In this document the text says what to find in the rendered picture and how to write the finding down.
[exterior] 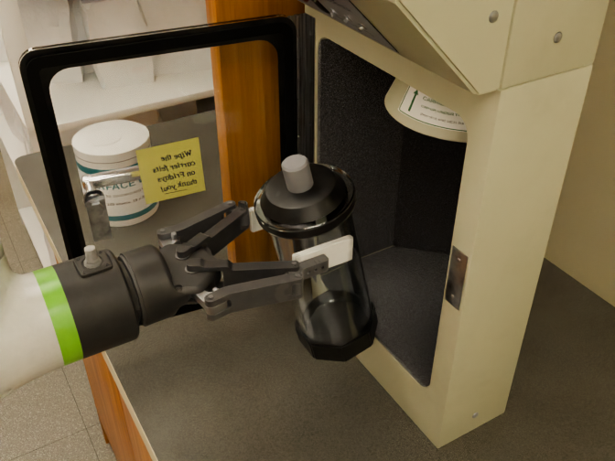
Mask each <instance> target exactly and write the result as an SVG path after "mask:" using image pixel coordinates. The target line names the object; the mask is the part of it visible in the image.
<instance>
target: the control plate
mask: <svg viewBox="0 0 615 461"><path fill-rule="evenodd" d="M299 1H301V2H303V3H305V4H306V5H309V6H311V7H313V8H315V9H317V10H318V11H319V12H321V13H323V14H325V15H327V16H330V17H332V18H334V19H335V20H337V21H339V22H341V23H342V24H344V25H346V26H348V27H350V28H352V29H354V30H356V31H358V32H360V33H362V34H363V35H364V36H366V37H368V38H371V39H373V40H375V41H377V42H378V43H380V44H382V45H384V46H386V47H388V48H390V49H391V50H393V51H395V52H397V53H399V52H398V51H397V50H396V49H395V48H394V47H393V46H392V45H391V44H390V42H389V41H388V40H387V39H386V38H385V37H384V36H383V35H382V34H381V33H380V32H379V31H378V30H377V29H376V27H375V26H374V25H373V24H372V23H371V22H370V21H369V20H368V19H367V18H366V17H365V16H364V15H363V14H362V13H361V11H360V10H359V9H358V8H357V7H356V6H355V5H354V4H353V3H352V2H351V1H350V0H334V1H332V0H318V1H319V2H320V3H321V4H322V5H323V6H324V7H325V8H326V9H327V10H328V11H329V12H331V10H330V9H333V10H334V11H335V12H336V13H337V15H334V16H331V15H330V14H328V13H325V12H324V11H322V10H320V9H319V8H318V7H317V6H316V5H315V4H314V3H313V2H312V1H311V0H309V1H308V2H307V3H306V2H304V1H303V0H299ZM344 16H346V17H348V18H349V19H350V20H351V21H352V22H350V21H349V22H348V24H345V23H344V22H343V20H344V19H345V17H344ZM359 23H361V24H362V25H363V26H365V27H366V28H367V29H366V30H365V29H364V30H363V31H362V32H361V31H360V30H359V29H358V28H359V27H360V25H359Z"/></svg>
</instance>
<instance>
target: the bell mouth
mask: <svg viewBox="0 0 615 461"><path fill-rule="evenodd" d="M384 104H385V107H386V110H387V111H388V113H390V114H391V115H392V116H393V118H394V119H395V120H396V121H397V122H399V123H401V124H402V125H404V126H406V127H408V128H410V129H412V130H414V131H416V132H419V133H420V134H425V135H428V136H432V137H435V138H438V139H443V140H448V141H453V142H461V143H467V142H468V133H467V128H466V125H465V123H464V122H463V120H462V118H461V117H460V116H459V114H457V113H456V112H454V111H452V110H451V109H449V108H448V107H446V106H445V105H443V104H441V103H439V102H437V101H435V100H433V99H432V98H430V97H428V96H426V95H425V94H424V93H422V92H421V91H418V90H416V89H415V88H413V87H411V86H409V85H408V84H406V83H404V82H402V81H401V80H398V79H397V78H395V80H394V82H393V84H392V86H391V87H390V89H389V91H388V92H387V93H386V95H385V99H384Z"/></svg>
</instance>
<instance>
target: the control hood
mask: <svg viewBox="0 0 615 461"><path fill-rule="evenodd" d="M350 1H351V2H352V3H353V4H354V5H355V6H356V7H357V8H358V9H359V10H360V11H361V13H362V14H363V15H364V16H365V17H366V18H367V19H368V20H369V21H370V22H371V23H372V24H373V25H374V26H375V27H376V29H377V30H378V31H379V32H380V33H381V34H382V35H383V36H384V37H385V38H386V39H387V40H388V41H389V42H390V44H391V45H392V46H393V47H394V48H395V49H396V50H397V51H398V52H399V53H397V52H395V51H394V52H395V53H397V54H399V55H401V56H403V57H404V58H406V59H409V60H411V61H413V62H414V63H416V64H417V65H419V66H421V67H423V68H425V69H427V70H430V71H431V72H433V73H435V74H436V75H438V76H440V77H442V78H443V79H445V80H448V81H450V82H452V83H454V84H456V85H457V86H459V87H460V88H462V89H464V90H466V91H469V92H470V93H472V94H477V95H482V94H484V93H488V92H491V91H496V89H499V87H500V81H501V75H502V66H503V61H504V56H505V50H506V45H507V39H508V35H509V29H510V24H511V19H512V13H513V3H514V0H350ZM320 13H321V12H320ZM321 14H323V13H321ZM323 15H325V14H323ZM325 16H327V15H325ZM329 17H330V16H329ZM330 18H332V17H330ZM332 19H334V18H332ZM334 20H335V19H334ZM335 21H337V20H335ZM337 22H339V21H337ZM339 23H340V22H339ZM341 24H342V23H341ZM342 25H344V24H342ZM344 26H346V25H344ZM346 27H348V26H346ZM349 28H350V27H349ZM351 29H352V28H351ZM352 30H354V29H352ZM354 31H356V30H354ZM356 32H358V31H356ZM358 33H360V32H358ZM360 34H361V33H360ZM363 36H364V35H363ZM365 37H366V36H365ZM367 38H368V37H367ZM370 39H371V38H370ZM372 40H373V39H372ZM373 41H375V40H373ZM375 42H376V43H378V42H377V41H375ZM378 44H380V43H378ZM380 45H382V44H380ZM382 46H383V45H382ZM384 47H385V46H384ZM386 48H387V47H386ZM389 49H390V48H389ZM390 50H391V49H390ZM392 51H393V50H392Z"/></svg>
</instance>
